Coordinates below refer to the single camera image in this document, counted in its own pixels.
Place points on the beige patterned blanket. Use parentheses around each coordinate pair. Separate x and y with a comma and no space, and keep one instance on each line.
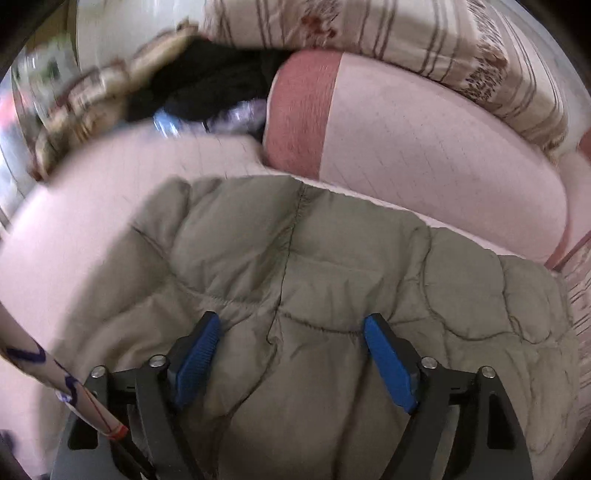
(87,101)

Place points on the striped pillow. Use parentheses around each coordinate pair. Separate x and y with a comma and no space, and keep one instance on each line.
(392,37)

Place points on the black cloth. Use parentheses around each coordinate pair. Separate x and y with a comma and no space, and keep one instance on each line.
(207,78)

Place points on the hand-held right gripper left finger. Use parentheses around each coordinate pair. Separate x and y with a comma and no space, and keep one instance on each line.
(198,360)

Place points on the white stick with blue marks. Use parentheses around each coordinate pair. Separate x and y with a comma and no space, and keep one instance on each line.
(51,369)

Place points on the pink checked bolster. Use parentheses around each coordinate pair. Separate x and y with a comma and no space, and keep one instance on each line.
(415,152)

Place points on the striped floral cushion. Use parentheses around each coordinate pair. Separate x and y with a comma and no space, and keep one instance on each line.
(579,286)

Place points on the olive hooded quilted jacket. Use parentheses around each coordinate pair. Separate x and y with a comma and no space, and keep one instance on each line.
(323,258)

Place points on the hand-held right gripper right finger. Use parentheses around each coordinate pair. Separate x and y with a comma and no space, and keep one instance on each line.
(390,364)

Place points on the floral printed bag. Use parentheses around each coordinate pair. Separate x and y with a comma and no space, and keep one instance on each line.
(44,74)

